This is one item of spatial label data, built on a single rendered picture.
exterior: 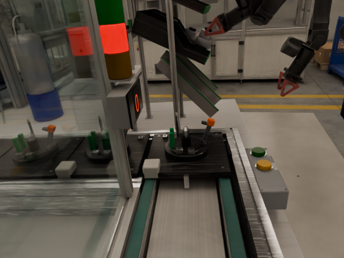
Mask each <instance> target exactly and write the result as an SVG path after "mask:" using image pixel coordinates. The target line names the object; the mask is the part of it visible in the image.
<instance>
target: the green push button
mask: <svg viewBox="0 0 344 258"><path fill-rule="evenodd" d="M265 152H266V151H265V150H264V149H263V148H261V147H254V148H253V149H252V150H251V153H252V154H253V155H255V156H259V157H260V156H264V155H265Z"/></svg>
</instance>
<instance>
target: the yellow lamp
mask: <svg viewBox="0 0 344 258"><path fill-rule="evenodd" d="M104 57H105V63H106V68H107V74H108V77H109V79H111V80H120V79H126V78H129V77H131V76H132V75H133V74H132V66H131V59H130V52H129V51H126V52H121V53H113V54H104Z"/></svg>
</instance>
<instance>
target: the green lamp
mask: <svg viewBox="0 0 344 258"><path fill-rule="evenodd" d="M94 2H95V7H96V13H97V18H98V24H99V25H112V24H121V23H124V22H125V19H124V12H123V4H122V0H94Z"/></svg>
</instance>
